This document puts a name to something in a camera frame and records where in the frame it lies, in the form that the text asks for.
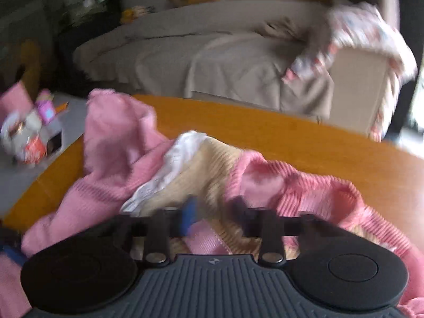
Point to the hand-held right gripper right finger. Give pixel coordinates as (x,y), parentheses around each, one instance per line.
(243,218)

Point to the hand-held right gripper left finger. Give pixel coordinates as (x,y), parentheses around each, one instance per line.
(188,213)

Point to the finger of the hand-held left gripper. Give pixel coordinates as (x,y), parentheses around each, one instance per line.
(13,255)

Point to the pink ribbed garment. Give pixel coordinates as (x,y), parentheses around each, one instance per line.
(116,132)

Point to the orange snack packet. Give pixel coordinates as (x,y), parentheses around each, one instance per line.
(33,150)

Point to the smartphone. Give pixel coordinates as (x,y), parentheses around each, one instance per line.
(54,143)

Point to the white jar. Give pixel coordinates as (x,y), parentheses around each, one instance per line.
(16,129)

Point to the light grey side table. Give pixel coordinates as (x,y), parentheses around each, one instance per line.
(71,122)

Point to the grey beige sofa throw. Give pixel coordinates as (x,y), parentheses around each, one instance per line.
(248,69)

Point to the pink purple toy bottle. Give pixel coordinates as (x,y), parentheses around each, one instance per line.
(46,107)

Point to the orange pencil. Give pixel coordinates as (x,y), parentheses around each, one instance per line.
(63,106)

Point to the beige covered sofa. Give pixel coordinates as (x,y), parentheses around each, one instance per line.
(149,49)

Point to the black tank cabinet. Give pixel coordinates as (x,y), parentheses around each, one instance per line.
(86,49)

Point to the large yellow toy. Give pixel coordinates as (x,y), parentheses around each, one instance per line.
(30,61)

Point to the crumpled beige cloth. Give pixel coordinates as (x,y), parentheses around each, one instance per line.
(283,28)

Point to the yellow stuffed toy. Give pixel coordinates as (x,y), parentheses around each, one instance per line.
(128,16)

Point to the white stuffed toy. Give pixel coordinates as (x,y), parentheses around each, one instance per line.
(144,10)

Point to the floral white blanket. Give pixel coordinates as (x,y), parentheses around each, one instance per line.
(361,29)

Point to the glass fish tank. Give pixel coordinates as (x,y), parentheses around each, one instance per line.
(82,3)

